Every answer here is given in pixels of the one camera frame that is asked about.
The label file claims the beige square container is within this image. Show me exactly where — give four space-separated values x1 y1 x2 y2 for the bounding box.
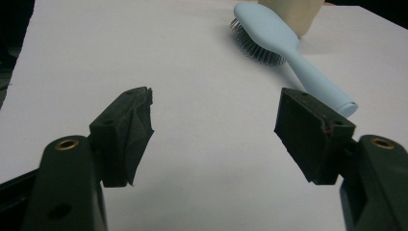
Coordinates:
258 0 325 39

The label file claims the light blue hairbrush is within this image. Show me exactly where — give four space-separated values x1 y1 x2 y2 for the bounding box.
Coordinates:
229 1 359 118

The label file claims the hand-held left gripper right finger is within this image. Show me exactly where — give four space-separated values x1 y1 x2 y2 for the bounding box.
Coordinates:
273 88 408 231

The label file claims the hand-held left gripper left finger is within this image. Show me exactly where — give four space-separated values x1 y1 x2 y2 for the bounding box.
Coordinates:
20 86 155 231

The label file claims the white table cover sheet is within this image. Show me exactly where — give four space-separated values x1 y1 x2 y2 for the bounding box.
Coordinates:
0 0 408 231

